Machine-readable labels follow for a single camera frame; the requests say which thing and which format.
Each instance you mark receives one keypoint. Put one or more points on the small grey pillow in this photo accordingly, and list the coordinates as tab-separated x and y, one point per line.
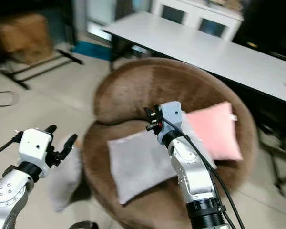
66	183

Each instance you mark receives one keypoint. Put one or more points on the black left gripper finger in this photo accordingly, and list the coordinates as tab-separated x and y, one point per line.
70	142
51	129

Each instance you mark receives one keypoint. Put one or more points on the pink pillow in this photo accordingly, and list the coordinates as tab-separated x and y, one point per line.
214	131

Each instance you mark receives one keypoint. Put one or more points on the blue mat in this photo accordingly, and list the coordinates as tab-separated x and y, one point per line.
91	50

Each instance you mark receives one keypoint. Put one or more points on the black metal rack frame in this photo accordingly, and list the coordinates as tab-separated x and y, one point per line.
21	80

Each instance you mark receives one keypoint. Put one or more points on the large grey pillow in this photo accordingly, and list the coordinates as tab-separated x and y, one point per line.
138	164

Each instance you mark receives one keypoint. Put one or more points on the dark robot foot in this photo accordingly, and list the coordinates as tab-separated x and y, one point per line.
83	225

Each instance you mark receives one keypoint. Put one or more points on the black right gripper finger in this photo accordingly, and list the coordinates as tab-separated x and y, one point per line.
148	112
158	109

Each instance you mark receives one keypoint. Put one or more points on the brown cardboard box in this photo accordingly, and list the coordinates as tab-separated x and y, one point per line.
25	39

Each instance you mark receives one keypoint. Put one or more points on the white cabinet with glass doors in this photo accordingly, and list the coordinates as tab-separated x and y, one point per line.
195	16

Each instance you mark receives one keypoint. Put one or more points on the black cabinet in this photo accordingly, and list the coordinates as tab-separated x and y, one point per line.
269	24

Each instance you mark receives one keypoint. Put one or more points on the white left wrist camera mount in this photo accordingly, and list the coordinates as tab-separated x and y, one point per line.
34	143

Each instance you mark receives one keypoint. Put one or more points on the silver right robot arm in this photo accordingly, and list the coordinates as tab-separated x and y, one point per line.
195	176

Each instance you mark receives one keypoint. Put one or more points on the round brown sofa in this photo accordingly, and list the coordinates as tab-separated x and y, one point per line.
143	90

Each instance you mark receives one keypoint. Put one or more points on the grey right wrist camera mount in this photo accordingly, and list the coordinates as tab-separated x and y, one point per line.
171	117

